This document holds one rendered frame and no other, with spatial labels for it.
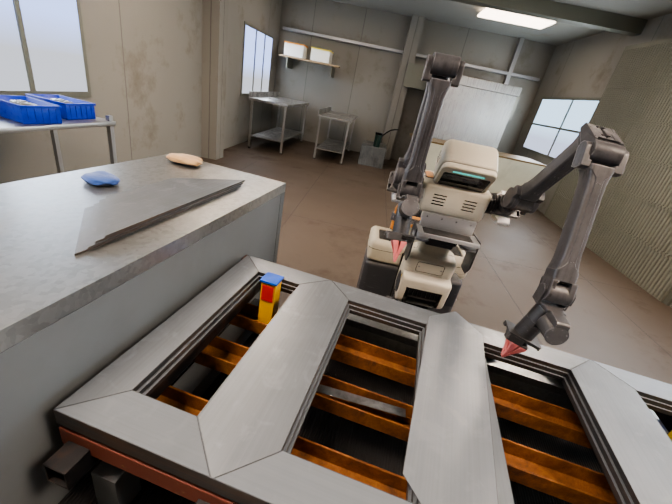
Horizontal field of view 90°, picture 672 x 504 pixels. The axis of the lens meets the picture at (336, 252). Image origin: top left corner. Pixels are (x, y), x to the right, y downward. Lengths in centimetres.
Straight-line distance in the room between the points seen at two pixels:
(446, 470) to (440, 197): 97
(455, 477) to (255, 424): 41
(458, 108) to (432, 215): 673
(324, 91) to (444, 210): 829
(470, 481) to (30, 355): 84
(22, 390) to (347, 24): 930
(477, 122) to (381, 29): 325
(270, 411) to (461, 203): 105
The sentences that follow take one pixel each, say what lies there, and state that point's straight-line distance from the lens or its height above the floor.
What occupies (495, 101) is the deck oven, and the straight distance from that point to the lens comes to 826.
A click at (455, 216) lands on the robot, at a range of 148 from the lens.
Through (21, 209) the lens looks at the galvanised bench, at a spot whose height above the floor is 105.
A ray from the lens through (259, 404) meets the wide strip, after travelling 81.
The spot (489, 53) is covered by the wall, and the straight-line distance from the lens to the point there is 981.
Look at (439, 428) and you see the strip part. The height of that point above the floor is 85.
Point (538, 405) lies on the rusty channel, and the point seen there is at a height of 71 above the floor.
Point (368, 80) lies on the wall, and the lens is 946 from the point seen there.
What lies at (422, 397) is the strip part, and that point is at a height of 85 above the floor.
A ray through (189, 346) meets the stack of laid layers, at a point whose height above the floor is 83.
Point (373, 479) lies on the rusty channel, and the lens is 96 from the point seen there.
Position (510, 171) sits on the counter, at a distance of 744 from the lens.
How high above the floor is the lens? 149
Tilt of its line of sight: 26 degrees down
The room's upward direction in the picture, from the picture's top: 12 degrees clockwise
